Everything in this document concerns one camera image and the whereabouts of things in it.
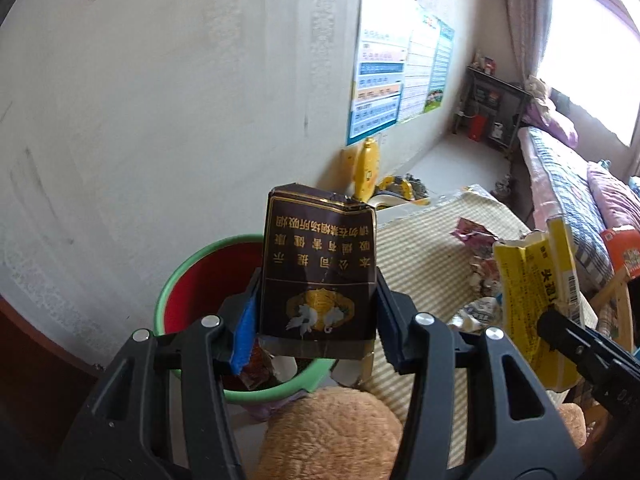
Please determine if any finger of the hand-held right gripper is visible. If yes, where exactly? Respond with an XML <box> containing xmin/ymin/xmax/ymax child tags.
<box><xmin>537</xmin><ymin>309</ymin><xmax>622</xmax><ymax>382</ymax></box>

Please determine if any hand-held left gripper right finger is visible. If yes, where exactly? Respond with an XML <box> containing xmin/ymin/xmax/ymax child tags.
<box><xmin>375</xmin><ymin>266</ymin><xmax>587</xmax><ymax>480</ymax></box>

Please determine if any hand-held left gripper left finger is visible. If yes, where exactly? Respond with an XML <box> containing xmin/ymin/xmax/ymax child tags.
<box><xmin>56</xmin><ymin>267</ymin><xmax>262</xmax><ymax>480</ymax></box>

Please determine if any yellow paper packet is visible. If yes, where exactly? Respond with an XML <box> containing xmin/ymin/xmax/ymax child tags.
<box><xmin>492</xmin><ymin>216</ymin><xmax>593</xmax><ymax>393</ymax></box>

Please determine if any red bucket with green rim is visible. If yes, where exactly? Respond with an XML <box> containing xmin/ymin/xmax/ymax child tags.
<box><xmin>154</xmin><ymin>234</ymin><xmax>336</xmax><ymax>406</ymax></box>

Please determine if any dark brown cigarette pack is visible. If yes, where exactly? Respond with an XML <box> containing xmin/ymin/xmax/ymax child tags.
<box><xmin>259</xmin><ymin>185</ymin><xmax>379</xmax><ymax>361</ymax></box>

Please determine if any pink snack wrapper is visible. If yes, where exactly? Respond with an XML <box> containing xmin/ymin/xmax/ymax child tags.
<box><xmin>450</xmin><ymin>217</ymin><xmax>497</xmax><ymax>257</ymax></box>

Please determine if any brown wrapper in bucket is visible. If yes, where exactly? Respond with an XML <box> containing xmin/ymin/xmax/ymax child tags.
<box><xmin>239</xmin><ymin>344</ymin><xmax>281</xmax><ymax>392</ymax></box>

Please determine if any plaid seat cloth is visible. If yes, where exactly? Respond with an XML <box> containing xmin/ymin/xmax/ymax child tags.
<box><xmin>597</xmin><ymin>304</ymin><xmax>632</xmax><ymax>347</ymax></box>

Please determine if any torn white paper piece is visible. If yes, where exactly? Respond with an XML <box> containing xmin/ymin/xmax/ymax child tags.
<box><xmin>332</xmin><ymin>354</ymin><xmax>375</xmax><ymax>389</ymax></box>

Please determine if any checked beige tablecloth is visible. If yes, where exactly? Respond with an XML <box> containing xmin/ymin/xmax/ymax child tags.
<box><xmin>360</xmin><ymin>185</ymin><xmax>601</xmax><ymax>466</ymax></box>

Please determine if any white blue wrapper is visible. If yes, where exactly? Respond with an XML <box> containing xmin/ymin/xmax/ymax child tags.
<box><xmin>449</xmin><ymin>297</ymin><xmax>504</xmax><ymax>334</ymax></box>

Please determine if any crumpled brown wrapper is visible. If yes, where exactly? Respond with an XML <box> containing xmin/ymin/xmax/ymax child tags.
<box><xmin>467</xmin><ymin>254</ymin><xmax>504</xmax><ymax>297</ymax></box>

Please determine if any orange box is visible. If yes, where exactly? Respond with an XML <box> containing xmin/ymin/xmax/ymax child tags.
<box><xmin>600</xmin><ymin>225</ymin><xmax>640</xmax><ymax>279</ymax></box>

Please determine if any bed with pink pillows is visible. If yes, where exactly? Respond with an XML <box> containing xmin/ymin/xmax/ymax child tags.
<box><xmin>517</xmin><ymin>127</ymin><xmax>617</xmax><ymax>291</ymax></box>

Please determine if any pink pillow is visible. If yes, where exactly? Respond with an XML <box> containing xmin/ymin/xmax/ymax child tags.
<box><xmin>587</xmin><ymin>161</ymin><xmax>640</xmax><ymax>234</ymax></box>

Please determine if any yellow plastic toy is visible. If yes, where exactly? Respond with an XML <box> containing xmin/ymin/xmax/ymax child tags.
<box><xmin>352</xmin><ymin>136</ymin><xmax>382</xmax><ymax>202</ymax></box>

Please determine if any purple bedding bundle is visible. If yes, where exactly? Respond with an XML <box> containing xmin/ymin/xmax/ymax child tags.
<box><xmin>522</xmin><ymin>94</ymin><xmax>579</xmax><ymax>147</ymax></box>

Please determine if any dark metal shelf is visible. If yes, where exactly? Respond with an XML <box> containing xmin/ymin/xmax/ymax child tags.
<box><xmin>457</xmin><ymin>64</ymin><xmax>534</xmax><ymax>159</ymax></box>

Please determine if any bright window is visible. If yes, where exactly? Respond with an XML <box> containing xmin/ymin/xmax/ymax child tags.
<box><xmin>537</xmin><ymin>0</ymin><xmax>640</xmax><ymax>149</ymax></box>

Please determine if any patterned curtain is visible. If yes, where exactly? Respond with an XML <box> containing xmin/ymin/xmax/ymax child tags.
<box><xmin>482</xmin><ymin>0</ymin><xmax>562</xmax><ymax>92</ymax></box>

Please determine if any wooden chair frame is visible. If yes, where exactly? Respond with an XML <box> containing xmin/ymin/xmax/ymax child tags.
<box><xmin>590</xmin><ymin>260</ymin><xmax>640</xmax><ymax>353</ymax></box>

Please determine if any white chart wall poster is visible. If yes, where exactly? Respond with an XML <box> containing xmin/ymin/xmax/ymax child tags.
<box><xmin>400</xmin><ymin>7</ymin><xmax>442</xmax><ymax>122</ymax></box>

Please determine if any green bordered wall poster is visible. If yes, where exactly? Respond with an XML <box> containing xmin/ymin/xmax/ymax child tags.
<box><xmin>424</xmin><ymin>15</ymin><xmax>456</xmax><ymax>115</ymax></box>

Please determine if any blue striped wall poster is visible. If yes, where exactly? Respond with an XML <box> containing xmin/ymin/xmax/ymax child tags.
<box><xmin>346</xmin><ymin>0</ymin><xmax>422</xmax><ymax>147</ymax></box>

